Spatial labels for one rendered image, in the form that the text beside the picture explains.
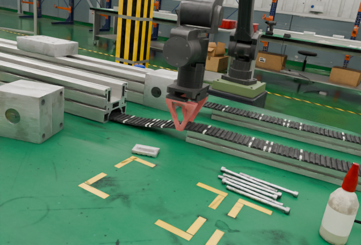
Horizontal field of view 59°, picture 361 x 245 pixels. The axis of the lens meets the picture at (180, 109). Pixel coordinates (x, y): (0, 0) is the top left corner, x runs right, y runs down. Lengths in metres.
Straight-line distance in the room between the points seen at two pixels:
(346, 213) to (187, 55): 0.35
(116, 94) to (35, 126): 0.24
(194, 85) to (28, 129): 0.34
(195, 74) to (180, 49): 0.09
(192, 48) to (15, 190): 0.37
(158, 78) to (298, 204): 0.50
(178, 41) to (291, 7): 7.81
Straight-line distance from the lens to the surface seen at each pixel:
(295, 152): 0.69
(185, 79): 0.67
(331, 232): 0.51
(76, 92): 0.80
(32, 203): 0.51
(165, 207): 0.50
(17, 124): 0.69
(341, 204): 0.49
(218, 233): 0.47
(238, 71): 1.23
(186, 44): 0.59
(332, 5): 8.25
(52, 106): 0.69
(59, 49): 1.10
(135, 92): 0.94
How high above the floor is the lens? 1.07
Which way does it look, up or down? 18 degrees down
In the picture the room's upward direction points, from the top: 7 degrees clockwise
